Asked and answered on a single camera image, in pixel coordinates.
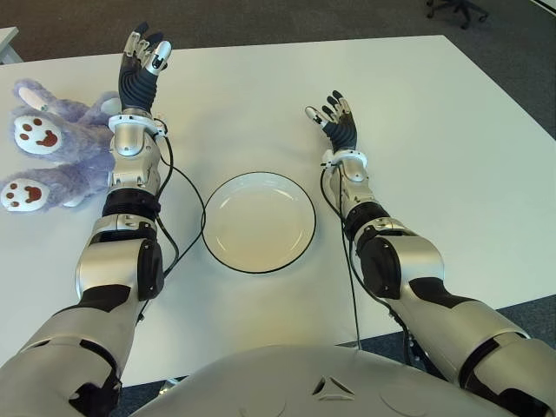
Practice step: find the white plate black rim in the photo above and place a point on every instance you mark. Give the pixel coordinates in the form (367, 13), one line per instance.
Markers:
(260, 221)

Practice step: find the robot left arm silver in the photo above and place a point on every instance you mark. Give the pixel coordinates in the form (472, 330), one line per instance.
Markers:
(108, 265)

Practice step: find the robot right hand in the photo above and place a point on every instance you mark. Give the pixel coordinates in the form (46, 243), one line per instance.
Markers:
(343, 132)

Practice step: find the silver robot torso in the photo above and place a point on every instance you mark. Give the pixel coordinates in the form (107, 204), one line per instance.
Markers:
(304, 382)

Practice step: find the purple plush bunny doll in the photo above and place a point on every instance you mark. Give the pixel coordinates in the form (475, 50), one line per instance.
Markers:
(78, 117)

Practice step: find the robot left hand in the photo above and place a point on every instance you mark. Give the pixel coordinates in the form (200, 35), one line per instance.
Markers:
(137, 87)

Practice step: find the black office chair base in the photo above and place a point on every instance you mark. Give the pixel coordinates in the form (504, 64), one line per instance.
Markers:
(456, 8)

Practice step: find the robot right arm silver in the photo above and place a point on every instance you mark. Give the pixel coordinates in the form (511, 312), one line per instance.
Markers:
(417, 265)

